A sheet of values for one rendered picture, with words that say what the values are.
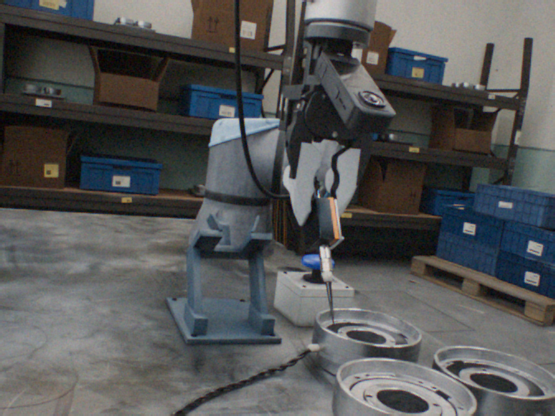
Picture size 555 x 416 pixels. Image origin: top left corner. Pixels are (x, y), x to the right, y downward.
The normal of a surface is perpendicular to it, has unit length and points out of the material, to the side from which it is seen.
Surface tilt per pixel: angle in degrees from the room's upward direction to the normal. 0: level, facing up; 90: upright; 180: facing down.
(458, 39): 90
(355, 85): 32
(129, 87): 82
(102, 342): 0
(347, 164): 90
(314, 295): 90
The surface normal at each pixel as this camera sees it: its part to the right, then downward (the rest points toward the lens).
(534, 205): -0.84, -0.04
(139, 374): 0.13, -0.98
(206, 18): 0.24, 0.17
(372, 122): 0.25, 0.67
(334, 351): -0.66, 0.02
